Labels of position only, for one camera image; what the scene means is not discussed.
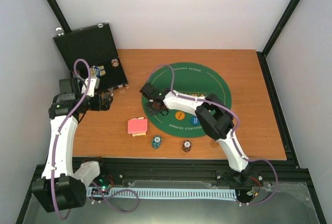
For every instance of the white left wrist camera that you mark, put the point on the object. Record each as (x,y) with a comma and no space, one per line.
(91,86)

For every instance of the orange big blind button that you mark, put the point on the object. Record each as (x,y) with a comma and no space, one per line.
(179,115)

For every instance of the black aluminium frame rail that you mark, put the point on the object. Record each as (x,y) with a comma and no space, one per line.
(287,194)

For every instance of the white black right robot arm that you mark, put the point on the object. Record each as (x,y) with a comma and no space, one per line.
(215,119)

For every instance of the round green poker mat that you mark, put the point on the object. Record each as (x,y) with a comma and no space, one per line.
(190,79)

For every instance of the light blue cable duct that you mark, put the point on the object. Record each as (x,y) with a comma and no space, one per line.
(162,193)

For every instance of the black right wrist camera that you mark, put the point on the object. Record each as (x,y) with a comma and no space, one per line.
(148,91)

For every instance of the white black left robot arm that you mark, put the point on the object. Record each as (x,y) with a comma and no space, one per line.
(60,187)

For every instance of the black poker case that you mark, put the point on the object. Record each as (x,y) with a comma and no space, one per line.
(94,44)

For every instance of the orange chip in case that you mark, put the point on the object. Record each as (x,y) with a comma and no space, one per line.
(115,62)

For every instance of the teal poker chip stack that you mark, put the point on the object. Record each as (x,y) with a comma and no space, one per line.
(156,142)

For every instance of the brown poker chip stack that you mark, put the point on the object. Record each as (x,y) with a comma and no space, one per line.
(186,147)

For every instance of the blue small blind button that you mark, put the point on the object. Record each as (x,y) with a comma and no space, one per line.
(194,121)

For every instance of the red playing card deck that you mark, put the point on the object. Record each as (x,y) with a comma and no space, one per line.
(137,126)

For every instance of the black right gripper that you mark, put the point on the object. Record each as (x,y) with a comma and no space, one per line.
(151,112)

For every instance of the blue chips in case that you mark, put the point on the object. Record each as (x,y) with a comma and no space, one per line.
(97,71)

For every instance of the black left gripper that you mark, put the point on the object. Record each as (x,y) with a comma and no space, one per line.
(98,107)

